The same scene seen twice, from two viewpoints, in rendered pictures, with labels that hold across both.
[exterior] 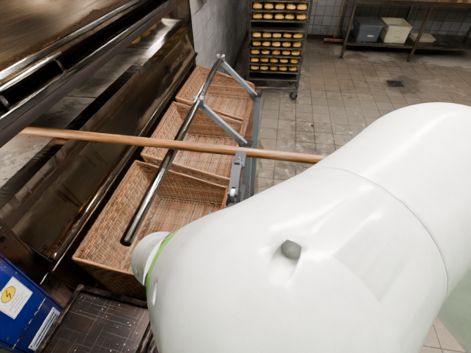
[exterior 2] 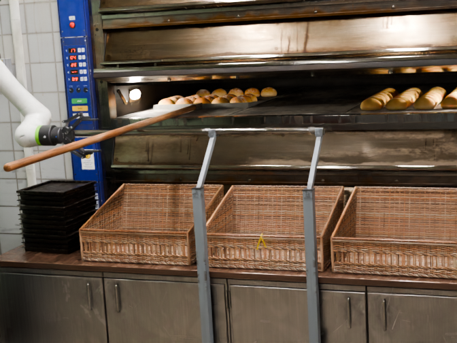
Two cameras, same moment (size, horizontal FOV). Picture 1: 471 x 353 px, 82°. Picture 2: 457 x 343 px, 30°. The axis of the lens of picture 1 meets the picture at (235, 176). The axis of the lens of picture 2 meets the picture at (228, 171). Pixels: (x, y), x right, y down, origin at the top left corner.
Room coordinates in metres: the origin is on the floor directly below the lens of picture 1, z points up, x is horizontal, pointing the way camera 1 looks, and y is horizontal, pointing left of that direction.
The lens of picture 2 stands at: (1.88, -3.48, 1.63)
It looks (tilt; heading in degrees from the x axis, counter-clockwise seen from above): 10 degrees down; 102
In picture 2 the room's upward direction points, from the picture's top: 3 degrees counter-clockwise
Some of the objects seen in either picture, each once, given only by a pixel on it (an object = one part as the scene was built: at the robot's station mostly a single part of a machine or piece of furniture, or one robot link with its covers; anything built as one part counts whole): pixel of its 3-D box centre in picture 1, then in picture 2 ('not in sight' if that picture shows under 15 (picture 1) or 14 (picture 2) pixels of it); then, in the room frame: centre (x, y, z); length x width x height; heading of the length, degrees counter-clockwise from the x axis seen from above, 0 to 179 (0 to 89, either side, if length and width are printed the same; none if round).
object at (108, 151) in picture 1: (144, 99); (282, 150); (1.33, 0.49, 1.02); 1.79 x 0.11 x 0.19; 171
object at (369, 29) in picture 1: (366, 29); not in sight; (4.90, -2.16, 0.35); 0.50 x 0.36 x 0.24; 171
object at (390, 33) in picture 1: (393, 30); not in sight; (4.84, -2.58, 0.35); 0.50 x 0.36 x 0.24; 172
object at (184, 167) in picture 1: (200, 146); (274, 225); (1.31, 0.22, 0.72); 0.56 x 0.49 x 0.28; 172
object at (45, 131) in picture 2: not in sight; (50, 135); (0.36, 0.02, 1.18); 0.12 x 0.06 x 0.09; 81
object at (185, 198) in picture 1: (166, 226); (154, 221); (0.72, 0.31, 0.72); 0.56 x 0.49 x 0.28; 171
